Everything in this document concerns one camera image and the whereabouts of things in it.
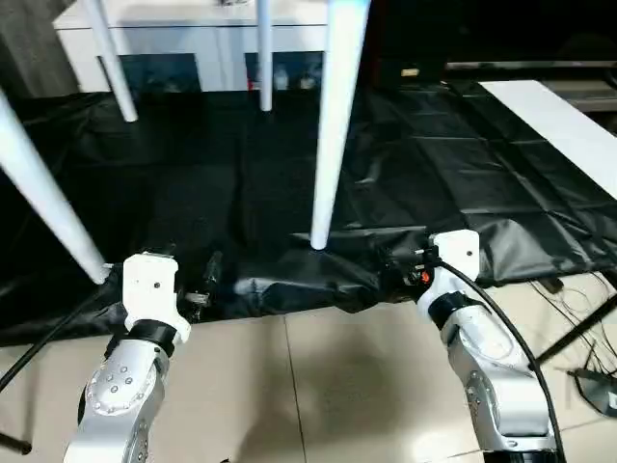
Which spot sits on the small yellow box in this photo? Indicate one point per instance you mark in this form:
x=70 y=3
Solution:
x=410 y=73

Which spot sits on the black work mat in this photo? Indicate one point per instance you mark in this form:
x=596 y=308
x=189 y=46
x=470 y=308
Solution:
x=434 y=169

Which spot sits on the white packet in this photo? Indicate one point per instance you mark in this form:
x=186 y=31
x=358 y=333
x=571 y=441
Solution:
x=283 y=81

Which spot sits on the black tripod base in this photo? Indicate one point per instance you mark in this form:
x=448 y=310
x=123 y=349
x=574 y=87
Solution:
x=598 y=390

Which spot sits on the white sideboard cabinet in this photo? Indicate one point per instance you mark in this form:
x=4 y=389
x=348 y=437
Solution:
x=193 y=34

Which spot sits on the dark low bench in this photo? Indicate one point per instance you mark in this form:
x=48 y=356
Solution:
x=530 y=77

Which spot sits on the white cup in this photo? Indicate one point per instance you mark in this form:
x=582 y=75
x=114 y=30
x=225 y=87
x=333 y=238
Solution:
x=304 y=83

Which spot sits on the white plastic table leg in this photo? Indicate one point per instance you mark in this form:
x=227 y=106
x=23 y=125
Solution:
x=113 y=62
x=265 y=53
x=43 y=193
x=337 y=120

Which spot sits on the white side table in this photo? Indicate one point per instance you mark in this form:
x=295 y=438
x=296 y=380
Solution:
x=554 y=125

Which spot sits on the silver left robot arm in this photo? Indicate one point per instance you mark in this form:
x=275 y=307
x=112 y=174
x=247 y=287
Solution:
x=120 y=386

